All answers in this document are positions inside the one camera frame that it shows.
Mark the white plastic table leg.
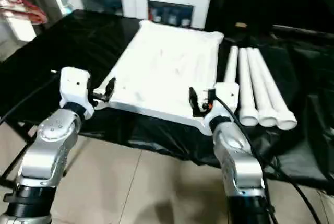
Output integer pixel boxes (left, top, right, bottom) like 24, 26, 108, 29
222, 45, 240, 84
250, 47, 298, 131
237, 47, 259, 127
246, 47, 279, 128

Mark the white plastic table top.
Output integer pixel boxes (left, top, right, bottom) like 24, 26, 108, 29
93, 19, 225, 137

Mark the black mat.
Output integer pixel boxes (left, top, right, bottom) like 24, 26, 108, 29
0, 9, 334, 192

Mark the long dark bar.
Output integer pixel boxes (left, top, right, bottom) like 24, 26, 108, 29
271, 24, 334, 38

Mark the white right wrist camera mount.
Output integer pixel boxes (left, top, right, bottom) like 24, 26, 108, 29
205, 82, 240, 122

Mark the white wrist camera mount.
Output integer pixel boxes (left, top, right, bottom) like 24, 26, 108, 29
59, 66, 95, 119
205, 82, 240, 122

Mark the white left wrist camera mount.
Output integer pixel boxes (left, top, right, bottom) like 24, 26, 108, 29
59, 66, 95, 119

